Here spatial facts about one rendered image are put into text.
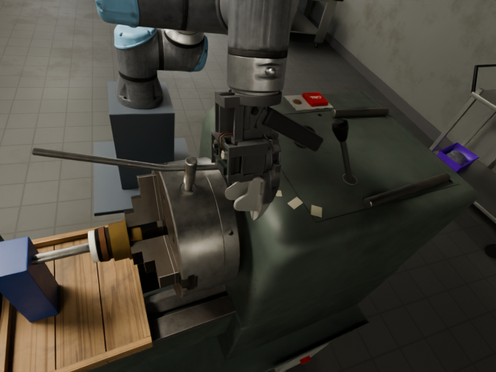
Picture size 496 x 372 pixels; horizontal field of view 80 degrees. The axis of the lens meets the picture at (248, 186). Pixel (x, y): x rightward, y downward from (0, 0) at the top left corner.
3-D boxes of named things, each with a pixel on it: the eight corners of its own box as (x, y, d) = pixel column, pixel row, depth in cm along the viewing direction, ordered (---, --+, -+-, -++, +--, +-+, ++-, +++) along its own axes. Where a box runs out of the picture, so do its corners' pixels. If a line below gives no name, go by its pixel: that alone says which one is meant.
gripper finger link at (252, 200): (228, 224, 49) (229, 174, 44) (260, 217, 51) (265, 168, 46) (236, 235, 46) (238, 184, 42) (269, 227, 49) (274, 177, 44)
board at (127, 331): (129, 228, 93) (128, 220, 90) (153, 346, 72) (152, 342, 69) (12, 252, 81) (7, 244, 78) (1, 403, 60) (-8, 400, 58)
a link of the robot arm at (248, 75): (269, 52, 42) (302, 59, 35) (266, 85, 44) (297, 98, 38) (218, 51, 39) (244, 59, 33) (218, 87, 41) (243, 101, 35)
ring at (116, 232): (136, 207, 67) (91, 215, 64) (144, 241, 62) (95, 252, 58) (139, 230, 74) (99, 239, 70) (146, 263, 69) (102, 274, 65)
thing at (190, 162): (192, 191, 63) (196, 155, 54) (193, 200, 62) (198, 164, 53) (181, 192, 62) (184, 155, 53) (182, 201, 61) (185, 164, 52)
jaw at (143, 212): (173, 212, 73) (166, 164, 71) (178, 218, 68) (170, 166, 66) (125, 222, 69) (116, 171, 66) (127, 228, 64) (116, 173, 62)
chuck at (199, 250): (181, 204, 94) (189, 131, 69) (212, 302, 78) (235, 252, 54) (152, 210, 90) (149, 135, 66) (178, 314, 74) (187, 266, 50)
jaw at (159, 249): (181, 229, 68) (195, 271, 60) (181, 243, 71) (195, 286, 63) (129, 240, 63) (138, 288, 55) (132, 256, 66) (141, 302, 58)
